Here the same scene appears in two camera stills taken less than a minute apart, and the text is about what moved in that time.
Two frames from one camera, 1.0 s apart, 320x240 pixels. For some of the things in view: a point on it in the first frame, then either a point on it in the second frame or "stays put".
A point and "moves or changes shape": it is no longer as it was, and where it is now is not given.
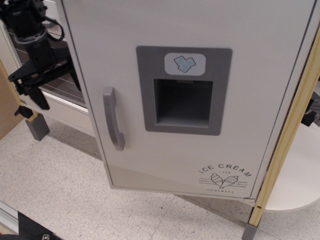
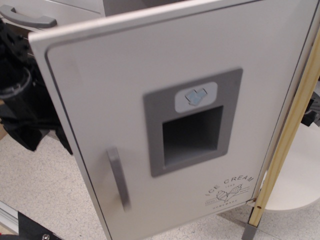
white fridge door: (190, 96) moves or changes shape
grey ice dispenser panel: (184, 89) to (191, 123)
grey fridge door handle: (110, 106) to (119, 171)
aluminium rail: (9, 217) stays put
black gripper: (43, 66) to (30, 107)
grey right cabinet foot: (249, 232) stays put
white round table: (298, 183) stays put
